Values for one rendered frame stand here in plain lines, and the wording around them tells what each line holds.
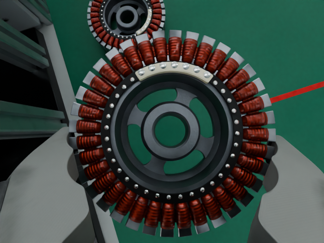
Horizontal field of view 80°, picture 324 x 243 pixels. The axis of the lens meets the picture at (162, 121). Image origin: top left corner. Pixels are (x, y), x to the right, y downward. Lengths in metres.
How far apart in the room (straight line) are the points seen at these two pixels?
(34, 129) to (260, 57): 0.33
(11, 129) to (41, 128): 0.04
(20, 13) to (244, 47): 0.32
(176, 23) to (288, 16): 0.18
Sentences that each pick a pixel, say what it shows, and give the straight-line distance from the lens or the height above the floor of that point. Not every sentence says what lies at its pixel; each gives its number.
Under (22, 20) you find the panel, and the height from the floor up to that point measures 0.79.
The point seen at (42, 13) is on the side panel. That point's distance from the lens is 0.37.
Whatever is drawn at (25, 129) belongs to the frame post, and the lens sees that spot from 0.24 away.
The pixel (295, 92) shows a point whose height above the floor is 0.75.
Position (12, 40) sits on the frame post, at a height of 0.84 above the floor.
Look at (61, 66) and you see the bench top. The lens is 0.36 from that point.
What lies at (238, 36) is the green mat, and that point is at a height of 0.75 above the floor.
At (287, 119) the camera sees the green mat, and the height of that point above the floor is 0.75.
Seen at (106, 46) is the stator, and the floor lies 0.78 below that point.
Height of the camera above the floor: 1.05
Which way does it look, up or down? 87 degrees down
